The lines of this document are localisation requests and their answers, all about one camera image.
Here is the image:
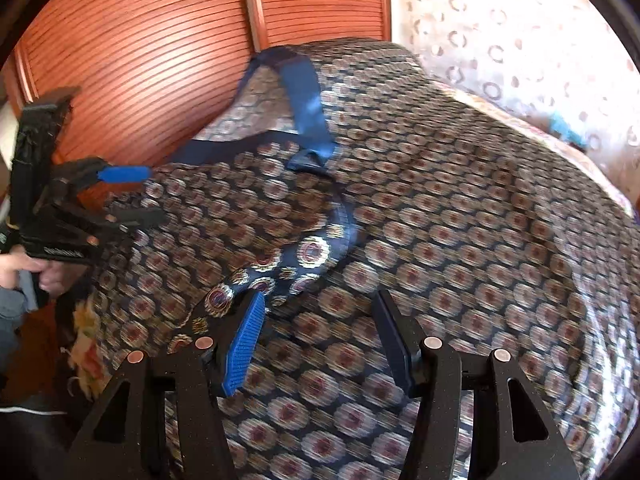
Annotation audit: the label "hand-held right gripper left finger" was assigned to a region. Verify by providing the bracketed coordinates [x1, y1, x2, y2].
[66, 290, 268, 480]

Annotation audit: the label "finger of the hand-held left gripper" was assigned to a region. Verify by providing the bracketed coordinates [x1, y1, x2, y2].
[54, 157, 152, 194]
[75, 202, 169, 241]

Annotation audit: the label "light blue small box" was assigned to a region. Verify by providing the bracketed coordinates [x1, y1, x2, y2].
[547, 112, 588, 148]

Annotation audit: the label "navy patterned garment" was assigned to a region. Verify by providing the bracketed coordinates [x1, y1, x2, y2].
[55, 42, 640, 480]

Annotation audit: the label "cream floral bedspread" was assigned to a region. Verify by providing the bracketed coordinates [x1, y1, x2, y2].
[450, 80, 640, 231]

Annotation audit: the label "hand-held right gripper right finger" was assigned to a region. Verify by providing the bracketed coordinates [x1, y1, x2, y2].
[372, 290, 583, 480]

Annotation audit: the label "wooden slatted wardrobe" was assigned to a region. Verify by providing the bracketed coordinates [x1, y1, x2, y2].
[0, 0, 392, 201]

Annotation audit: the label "person's left hand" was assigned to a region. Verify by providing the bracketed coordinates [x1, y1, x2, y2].
[0, 252, 77, 295]

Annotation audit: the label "person's dark trousers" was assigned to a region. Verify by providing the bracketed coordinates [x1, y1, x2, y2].
[0, 375, 101, 480]

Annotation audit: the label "white circle-print curtain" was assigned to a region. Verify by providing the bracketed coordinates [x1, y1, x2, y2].
[389, 0, 640, 211]

